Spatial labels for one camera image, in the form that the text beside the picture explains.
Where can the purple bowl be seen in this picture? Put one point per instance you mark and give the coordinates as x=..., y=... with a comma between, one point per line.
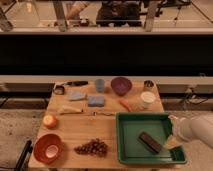
x=121, y=85

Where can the grey-blue cloth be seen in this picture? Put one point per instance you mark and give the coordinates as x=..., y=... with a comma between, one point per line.
x=76, y=96

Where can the small metal cup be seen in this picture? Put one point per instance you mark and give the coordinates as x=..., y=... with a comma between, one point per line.
x=148, y=85

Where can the blue sponge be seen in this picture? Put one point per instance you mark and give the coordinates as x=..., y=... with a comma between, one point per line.
x=96, y=101

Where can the orange apple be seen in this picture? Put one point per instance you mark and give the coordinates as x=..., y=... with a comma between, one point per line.
x=50, y=121

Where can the dark brown eraser block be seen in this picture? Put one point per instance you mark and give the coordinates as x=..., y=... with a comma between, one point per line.
x=151, y=143

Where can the orange carrot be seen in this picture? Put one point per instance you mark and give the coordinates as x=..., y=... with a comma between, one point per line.
x=125, y=104

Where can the white cup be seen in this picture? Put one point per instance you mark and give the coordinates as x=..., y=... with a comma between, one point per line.
x=147, y=98

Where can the bunch of dark grapes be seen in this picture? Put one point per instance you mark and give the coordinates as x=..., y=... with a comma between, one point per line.
x=93, y=147

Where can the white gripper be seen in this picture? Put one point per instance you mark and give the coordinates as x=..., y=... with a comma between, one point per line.
x=181, y=130

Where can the blue cup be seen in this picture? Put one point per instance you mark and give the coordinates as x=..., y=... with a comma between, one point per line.
x=99, y=85

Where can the person in dark clothes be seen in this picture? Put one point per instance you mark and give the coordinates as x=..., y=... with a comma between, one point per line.
x=119, y=13

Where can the green plastic tray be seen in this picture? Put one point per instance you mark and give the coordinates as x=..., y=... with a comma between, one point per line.
x=132, y=151

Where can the orange bowl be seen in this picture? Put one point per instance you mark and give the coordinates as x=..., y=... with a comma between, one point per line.
x=47, y=148

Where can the black chair frame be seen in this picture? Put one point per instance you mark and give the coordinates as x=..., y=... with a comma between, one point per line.
x=26, y=150

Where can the yellow banana piece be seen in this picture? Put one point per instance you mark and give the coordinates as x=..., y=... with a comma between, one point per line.
x=69, y=110

